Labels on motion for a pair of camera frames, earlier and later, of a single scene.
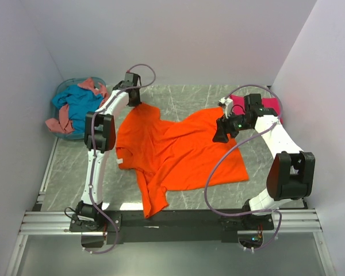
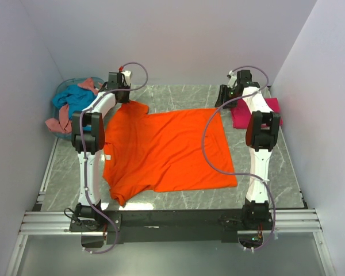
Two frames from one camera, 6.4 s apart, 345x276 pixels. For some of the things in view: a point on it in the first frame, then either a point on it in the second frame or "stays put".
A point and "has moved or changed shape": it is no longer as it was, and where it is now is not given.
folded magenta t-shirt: x=238 y=103 stays put
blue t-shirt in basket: x=80 y=101 stays put
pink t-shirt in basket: x=64 y=125 stays put
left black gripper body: x=136 y=102 → x=126 y=96
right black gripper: x=223 y=127 → x=223 y=89
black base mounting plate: x=171 y=226 stays put
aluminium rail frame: x=35 y=222 stays put
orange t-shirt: x=173 y=156 has moved or changed shape
